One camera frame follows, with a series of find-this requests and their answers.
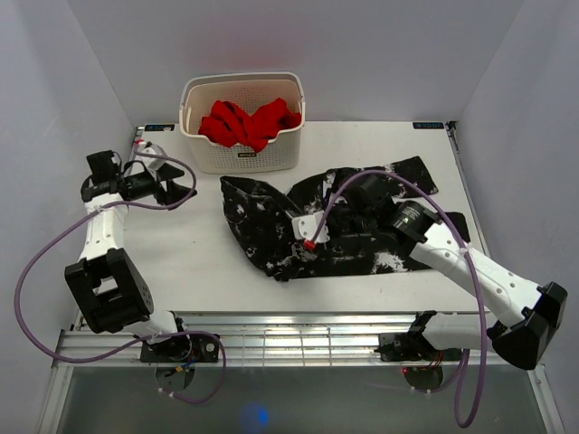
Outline black white patterned trousers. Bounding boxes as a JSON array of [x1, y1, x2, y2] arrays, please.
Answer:
[[220, 156, 470, 282]]

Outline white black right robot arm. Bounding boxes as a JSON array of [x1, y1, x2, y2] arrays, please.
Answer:
[[334, 169, 567, 371]]

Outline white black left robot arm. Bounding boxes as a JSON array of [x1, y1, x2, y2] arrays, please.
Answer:
[[64, 142, 196, 362]]

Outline red crumpled garment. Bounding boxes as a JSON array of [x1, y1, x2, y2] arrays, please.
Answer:
[[198, 98, 302, 153]]

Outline cream perforated plastic basket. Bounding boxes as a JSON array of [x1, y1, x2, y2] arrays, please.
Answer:
[[179, 71, 306, 175]]

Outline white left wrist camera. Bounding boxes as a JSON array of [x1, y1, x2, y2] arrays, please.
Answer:
[[134, 139, 166, 172]]

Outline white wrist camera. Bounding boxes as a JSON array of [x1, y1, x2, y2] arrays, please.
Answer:
[[134, 139, 166, 172], [291, 211, 330, 250]]

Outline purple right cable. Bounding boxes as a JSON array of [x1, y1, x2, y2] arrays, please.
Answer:
[[311, 169, 489, 429]]

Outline purple cable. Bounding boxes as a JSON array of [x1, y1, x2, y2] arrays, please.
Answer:
[[14, 148, 227, 404], [311, 169, 489, 429]]

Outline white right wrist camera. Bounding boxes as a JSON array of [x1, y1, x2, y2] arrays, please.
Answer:
[[291, 211, 330, 250]]

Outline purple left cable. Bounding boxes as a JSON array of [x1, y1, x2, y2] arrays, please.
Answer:
[[14, 148, 227, 404]]

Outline aluminium rail frame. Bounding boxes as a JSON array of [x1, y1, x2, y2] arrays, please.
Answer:
[[52, 314, 544, 368]]

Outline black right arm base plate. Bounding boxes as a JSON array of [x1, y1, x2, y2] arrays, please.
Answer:
[[374, 333, 462, 363]]

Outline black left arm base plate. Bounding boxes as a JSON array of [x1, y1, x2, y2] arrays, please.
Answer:
[[139, 333, 220, 364]]

